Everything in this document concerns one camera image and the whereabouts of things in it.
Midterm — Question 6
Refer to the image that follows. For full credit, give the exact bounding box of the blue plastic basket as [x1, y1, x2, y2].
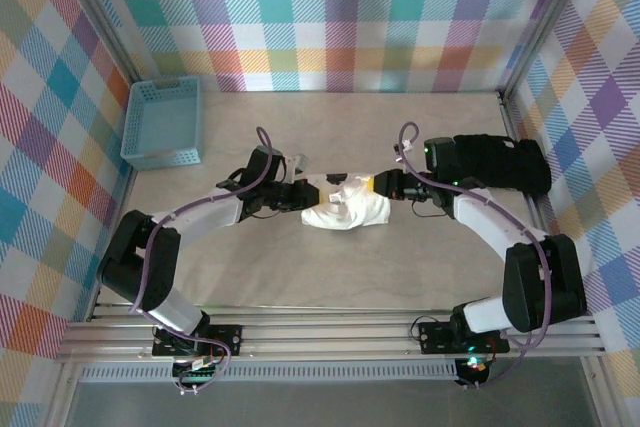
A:
[121, 76, 204, 172]

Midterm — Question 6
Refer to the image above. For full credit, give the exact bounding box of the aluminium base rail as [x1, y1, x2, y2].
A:
[54, 300, 607, 362]

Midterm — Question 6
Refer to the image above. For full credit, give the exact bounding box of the black folded garment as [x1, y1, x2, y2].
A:
[452, 133, 553, 196]

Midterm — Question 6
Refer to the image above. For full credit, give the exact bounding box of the white t-shirt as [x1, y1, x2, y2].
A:
[299, 172, 391, 232]

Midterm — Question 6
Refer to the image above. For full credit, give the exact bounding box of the aluminium side rail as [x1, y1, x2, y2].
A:
[497, 90, 576, 316]
[84, 166, 139, 321]

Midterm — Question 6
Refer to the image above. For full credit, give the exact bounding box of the thin black right gripper cable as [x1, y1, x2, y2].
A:
[408, 196, 437, 222]

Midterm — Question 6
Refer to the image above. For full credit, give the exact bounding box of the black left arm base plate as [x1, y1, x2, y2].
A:
[151, 324, 245, 358]

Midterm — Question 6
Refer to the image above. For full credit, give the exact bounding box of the aluminium frame post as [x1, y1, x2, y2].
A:
[582, 356, 626, 427]
[42, 361, 84, 427]
[58, 0, 144, 86]
[499, 0, 601, 98]

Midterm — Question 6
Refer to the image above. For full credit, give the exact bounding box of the grey slotted cable duct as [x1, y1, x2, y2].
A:
[79, 365, 459, 382]

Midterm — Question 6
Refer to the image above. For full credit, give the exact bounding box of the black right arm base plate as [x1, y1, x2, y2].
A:
[416, 319, 511, 354]

